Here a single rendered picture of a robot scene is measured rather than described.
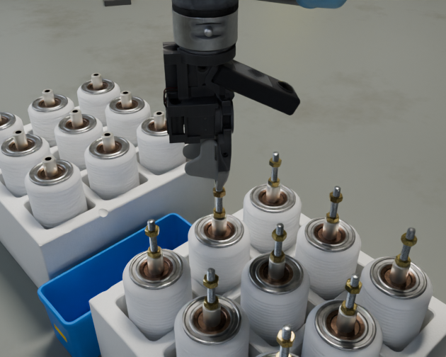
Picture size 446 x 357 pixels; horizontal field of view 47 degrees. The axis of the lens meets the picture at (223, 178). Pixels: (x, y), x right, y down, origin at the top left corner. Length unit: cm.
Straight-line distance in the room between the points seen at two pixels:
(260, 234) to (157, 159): 29
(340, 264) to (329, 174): 60
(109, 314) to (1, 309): 35
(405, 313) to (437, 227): 55
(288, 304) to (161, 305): 17
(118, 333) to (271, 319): 21
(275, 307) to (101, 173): 43
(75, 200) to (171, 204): 21
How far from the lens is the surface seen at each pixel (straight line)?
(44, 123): 116
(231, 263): 78
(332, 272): 79
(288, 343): 56
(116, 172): 97
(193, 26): 59
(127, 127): 111
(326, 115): 162
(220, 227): 77
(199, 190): 109
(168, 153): 103
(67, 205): 95
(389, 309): 74
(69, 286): 97
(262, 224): 84
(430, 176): 143
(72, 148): 107
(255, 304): 72
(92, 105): 120
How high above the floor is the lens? 78
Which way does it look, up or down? 36 degrees down
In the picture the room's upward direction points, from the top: straight up
